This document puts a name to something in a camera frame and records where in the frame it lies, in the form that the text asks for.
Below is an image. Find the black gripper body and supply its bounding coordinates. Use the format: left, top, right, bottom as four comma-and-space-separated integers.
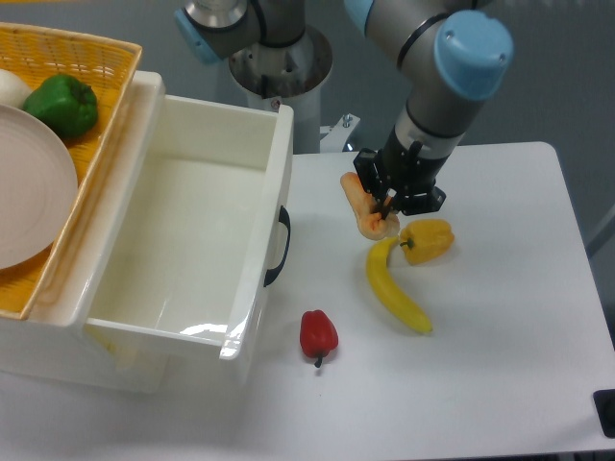
354, 126, 445, 215

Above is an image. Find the triangle bread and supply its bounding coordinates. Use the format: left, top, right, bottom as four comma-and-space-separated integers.
340, 172, 400, 241

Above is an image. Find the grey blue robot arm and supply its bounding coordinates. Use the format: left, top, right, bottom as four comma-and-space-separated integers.
175, 1, 514, 215

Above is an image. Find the upper white drawer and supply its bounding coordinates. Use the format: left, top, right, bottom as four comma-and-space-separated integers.
83, 93, 295, 362

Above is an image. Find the yellow bell pepper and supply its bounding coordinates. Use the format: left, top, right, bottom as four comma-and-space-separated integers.
399, 219, 455, 265

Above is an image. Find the yellow banana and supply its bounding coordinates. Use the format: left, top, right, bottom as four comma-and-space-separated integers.
365, 237, 432, 334

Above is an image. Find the red bell pepper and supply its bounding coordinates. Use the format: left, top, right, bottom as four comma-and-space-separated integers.
299, 309, 339, 368

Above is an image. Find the black object at table edge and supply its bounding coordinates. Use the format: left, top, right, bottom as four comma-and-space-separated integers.
593, 389, 615, 439

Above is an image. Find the yellow woven basket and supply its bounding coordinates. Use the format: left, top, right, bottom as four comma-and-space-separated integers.
1, 22, 142, 321

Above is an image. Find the green bell pepper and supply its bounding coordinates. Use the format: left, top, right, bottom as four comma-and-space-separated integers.
23, 74, 98, 139

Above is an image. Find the pink plate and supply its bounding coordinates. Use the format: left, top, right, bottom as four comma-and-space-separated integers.
1, 106, 78, 269

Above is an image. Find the white onion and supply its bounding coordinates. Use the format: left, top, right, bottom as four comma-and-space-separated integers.
0, 69, 33, 109

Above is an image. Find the black drawer handle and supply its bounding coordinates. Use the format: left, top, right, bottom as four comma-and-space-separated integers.
263, 206, 292, 287

